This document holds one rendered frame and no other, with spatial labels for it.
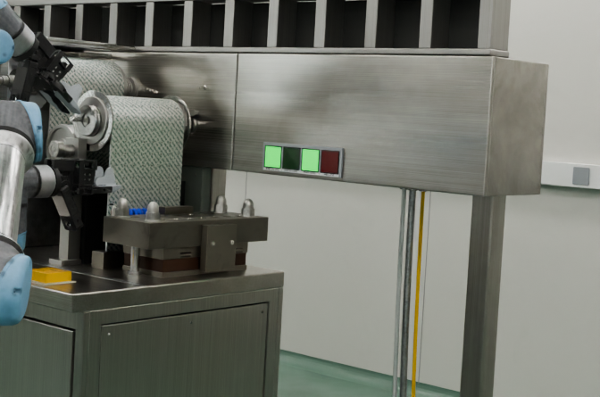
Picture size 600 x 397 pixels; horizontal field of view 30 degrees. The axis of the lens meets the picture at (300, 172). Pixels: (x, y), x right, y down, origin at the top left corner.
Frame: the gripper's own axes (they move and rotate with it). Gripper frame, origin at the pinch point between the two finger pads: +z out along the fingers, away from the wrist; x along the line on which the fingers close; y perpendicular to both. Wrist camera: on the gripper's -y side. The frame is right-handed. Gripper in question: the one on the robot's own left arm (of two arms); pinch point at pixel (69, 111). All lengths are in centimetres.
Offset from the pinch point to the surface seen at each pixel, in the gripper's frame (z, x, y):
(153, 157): 21.8, -8.3, 5.0
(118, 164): 14.4, -8.3, -3.5
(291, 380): 268, 131, 59
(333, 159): 34, -51, 18
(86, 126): 5.0, -1.7, 0.0
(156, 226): 18.9, -28.0, -16.1
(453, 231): 239, 62, 138
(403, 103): 25, -70, 30
